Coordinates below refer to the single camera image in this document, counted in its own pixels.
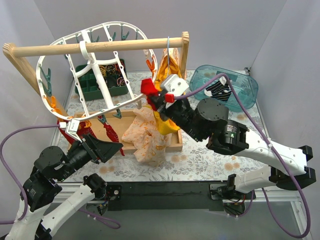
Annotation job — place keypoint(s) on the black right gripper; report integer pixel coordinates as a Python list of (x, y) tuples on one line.
[(161, 104)]

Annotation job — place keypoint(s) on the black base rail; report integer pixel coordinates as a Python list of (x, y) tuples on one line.
[(168, 195)]

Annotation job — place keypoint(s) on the wooden clothes rack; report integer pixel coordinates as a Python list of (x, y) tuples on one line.
[(25, 61)]

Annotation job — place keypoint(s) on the yellow garment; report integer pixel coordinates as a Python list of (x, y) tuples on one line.
[(167, 126)]

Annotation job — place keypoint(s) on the white orange patterned cloth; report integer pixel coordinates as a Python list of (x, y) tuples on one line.
[(143, 133)]

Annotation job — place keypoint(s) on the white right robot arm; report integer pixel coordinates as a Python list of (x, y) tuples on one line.
[(285, 167)]

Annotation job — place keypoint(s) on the teal transparent plastic bin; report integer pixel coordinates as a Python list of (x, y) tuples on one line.
[(245, 86)]

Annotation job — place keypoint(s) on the black white striped sock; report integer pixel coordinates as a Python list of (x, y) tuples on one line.
[(222, 96)]

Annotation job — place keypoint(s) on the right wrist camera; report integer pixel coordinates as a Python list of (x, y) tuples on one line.
[(175, 86)]

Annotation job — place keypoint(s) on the white clip sock hanger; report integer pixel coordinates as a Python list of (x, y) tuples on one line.
[(86, 50)]

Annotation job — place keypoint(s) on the blue wire hanger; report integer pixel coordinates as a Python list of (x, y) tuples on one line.
[(168, 59)]

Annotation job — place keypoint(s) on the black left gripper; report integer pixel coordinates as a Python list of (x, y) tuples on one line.
[(92, 149)]

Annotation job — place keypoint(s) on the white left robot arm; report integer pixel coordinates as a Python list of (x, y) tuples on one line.
[(40, 189)]

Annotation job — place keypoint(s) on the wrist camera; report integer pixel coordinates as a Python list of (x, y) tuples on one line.
[(175, 86), (71, 128)]

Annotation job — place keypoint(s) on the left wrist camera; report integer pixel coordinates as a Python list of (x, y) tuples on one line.
[(71, 128)]

